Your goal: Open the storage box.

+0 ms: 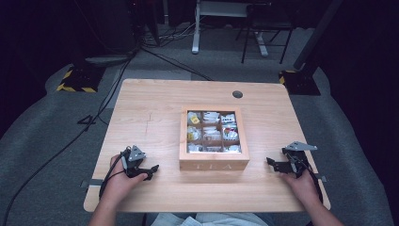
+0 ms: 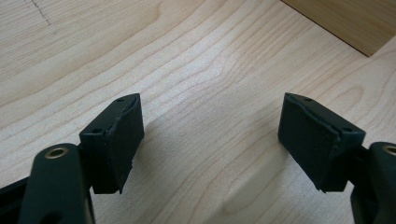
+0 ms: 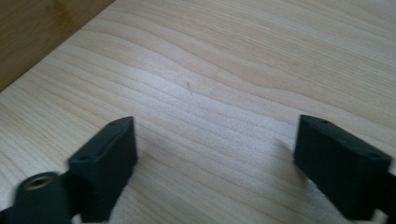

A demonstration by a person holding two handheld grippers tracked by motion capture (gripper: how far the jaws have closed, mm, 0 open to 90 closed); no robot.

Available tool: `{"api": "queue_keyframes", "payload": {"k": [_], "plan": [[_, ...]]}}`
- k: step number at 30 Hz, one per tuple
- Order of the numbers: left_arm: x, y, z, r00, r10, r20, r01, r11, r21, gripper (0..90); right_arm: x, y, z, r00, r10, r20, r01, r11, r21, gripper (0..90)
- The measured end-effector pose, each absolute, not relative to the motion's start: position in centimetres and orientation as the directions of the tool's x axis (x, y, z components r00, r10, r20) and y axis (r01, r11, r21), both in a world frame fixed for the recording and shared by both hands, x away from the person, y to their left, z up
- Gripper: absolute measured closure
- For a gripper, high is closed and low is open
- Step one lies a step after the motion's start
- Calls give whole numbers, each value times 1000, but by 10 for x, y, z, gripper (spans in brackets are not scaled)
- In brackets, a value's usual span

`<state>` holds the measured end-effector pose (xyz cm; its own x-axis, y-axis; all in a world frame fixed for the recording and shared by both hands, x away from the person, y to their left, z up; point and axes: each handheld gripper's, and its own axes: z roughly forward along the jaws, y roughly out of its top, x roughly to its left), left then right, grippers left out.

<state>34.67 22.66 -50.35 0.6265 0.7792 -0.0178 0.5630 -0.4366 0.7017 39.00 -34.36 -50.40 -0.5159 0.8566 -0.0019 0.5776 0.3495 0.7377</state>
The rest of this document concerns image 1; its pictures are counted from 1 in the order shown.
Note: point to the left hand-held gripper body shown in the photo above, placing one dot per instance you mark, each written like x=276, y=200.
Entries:
x=135, y=158

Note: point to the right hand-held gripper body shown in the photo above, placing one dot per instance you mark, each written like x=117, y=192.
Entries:
x=295, y=158

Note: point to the wooden tea box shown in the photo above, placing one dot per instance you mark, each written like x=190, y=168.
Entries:
x=214, y=161

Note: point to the person's left hand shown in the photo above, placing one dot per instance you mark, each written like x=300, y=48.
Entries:
x=120, y=183

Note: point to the person's right hand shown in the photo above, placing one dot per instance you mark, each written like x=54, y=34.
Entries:
x=301, y=186

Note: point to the group of assorted tea bags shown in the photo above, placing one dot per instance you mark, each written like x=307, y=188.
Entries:
x=213, y=133

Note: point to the person's light clothing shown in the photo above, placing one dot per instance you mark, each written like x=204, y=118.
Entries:
x=207, y=220

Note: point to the black yellow striped stand base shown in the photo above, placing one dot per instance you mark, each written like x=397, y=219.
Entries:
x=80, y=81
x=299, y=83

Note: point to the grey flat stand base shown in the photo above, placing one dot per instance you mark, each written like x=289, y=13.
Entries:
x=108, y=59

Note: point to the dark slanted stand pole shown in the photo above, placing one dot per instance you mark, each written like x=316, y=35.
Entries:
x=316, y=34

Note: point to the black chair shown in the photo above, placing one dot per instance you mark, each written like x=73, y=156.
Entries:
x=266, y=22

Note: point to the grey metal table bracket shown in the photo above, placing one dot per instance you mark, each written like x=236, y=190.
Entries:
x=91, y=183
x=322, y=178

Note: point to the white desk frame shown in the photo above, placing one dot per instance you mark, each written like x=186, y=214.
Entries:
x=196, y=31

